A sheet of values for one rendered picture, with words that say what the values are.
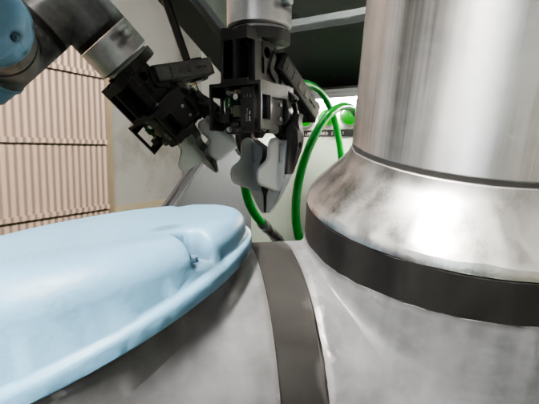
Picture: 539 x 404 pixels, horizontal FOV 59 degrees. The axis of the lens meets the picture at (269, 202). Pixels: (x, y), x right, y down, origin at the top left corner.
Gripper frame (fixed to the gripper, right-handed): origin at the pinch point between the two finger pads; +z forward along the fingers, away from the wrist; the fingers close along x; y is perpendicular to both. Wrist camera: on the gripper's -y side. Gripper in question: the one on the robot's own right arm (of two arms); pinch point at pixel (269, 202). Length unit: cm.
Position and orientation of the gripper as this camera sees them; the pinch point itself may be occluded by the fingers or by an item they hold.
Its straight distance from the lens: 59.3
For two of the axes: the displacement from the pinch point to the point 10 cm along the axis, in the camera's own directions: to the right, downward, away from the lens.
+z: 0.0, 9.9, 1.0
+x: 8.4, 0.6, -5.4
